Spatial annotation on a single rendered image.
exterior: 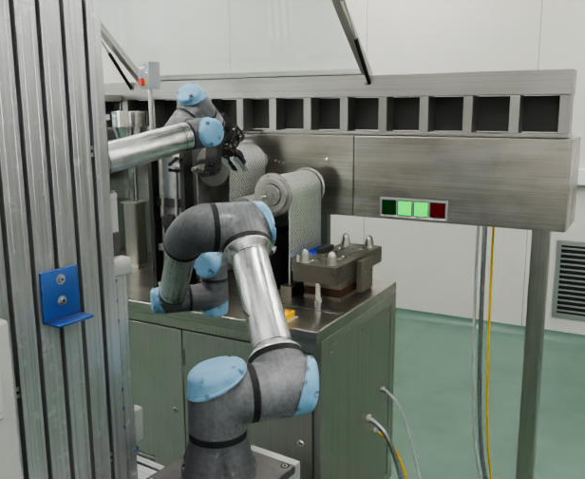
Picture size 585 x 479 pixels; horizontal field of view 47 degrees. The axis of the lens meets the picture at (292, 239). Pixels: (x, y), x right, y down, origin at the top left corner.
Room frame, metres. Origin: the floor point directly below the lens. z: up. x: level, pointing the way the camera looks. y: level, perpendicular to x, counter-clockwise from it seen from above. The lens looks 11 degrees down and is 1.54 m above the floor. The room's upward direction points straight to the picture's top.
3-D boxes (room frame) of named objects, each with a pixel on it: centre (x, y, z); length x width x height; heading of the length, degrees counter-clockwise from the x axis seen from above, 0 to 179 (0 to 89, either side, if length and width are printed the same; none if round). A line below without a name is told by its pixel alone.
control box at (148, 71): (2.56, 0.54, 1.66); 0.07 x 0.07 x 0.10; 46
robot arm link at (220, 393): (1.24, 0.14, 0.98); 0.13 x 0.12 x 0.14; 109
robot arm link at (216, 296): (1.85, 0.24, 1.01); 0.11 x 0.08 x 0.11; 109
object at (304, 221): (2.34, -0.05, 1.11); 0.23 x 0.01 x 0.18; 151
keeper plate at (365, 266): (2.29, -0.26, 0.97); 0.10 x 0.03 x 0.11; 151
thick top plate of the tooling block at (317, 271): (2.32, -0.17, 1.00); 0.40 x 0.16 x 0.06; 151
